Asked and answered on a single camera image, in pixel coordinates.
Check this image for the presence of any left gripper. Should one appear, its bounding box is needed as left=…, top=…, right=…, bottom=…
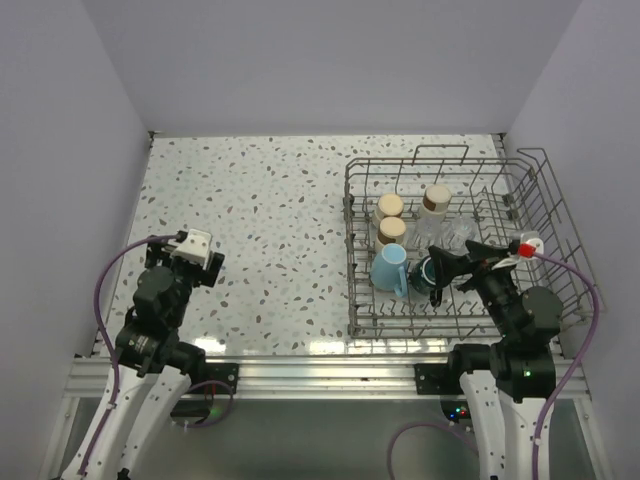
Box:
left=148, top=235, right=222, bottom=327

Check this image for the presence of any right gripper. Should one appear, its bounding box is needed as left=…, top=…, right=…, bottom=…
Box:
left=428, top=239, right=519, bottom=338

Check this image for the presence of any dark teal mug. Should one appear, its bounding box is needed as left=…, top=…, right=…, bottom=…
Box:
left=408, top=256, right=438, bottom=296

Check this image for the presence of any light blue mug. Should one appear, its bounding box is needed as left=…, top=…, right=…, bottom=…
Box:
left=370, top=243, right=408, bottom=298

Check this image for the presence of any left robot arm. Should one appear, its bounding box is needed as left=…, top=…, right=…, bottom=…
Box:
left=61, top=229, right=224, bottom=479

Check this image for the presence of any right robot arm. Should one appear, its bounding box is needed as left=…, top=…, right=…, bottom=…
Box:
left=429, top=232, right=563, bottom=479

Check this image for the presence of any clear glass right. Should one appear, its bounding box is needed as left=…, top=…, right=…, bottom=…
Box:
left=442, top=216, right=477, bottom=255

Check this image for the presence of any beige cup front left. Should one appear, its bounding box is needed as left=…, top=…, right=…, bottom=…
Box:
left=375, top=217, right=407, bottom=252

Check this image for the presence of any beige cup rear left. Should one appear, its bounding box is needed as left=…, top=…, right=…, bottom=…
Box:
left=372, top=193, right=404, bottom=227

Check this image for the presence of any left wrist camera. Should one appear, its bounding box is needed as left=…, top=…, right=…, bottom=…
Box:
left=171, top=229, right=212, bottom=269

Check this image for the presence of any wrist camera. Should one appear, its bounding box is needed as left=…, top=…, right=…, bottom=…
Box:
left=171, top=229, right=212, bottom=269
left=492, top=231, right=544, bottom=270

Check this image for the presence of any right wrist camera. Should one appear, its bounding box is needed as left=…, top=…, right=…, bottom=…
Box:
left=492, top=231, right=544, bottom=270

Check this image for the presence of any grey wire dish rack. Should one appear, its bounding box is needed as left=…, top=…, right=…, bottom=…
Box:
left=344, top=145, right=592, bottom=343

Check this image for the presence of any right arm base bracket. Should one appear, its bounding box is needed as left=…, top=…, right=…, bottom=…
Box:
left=413, top=363, right=456, bottom=396

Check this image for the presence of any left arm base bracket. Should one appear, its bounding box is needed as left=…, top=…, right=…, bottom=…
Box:
left=197, top=362, right=240, bottom=397

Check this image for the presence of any aluminium mounting rail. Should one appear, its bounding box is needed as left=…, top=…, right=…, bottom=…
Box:
left=63, top=354, right=591, bottom=400

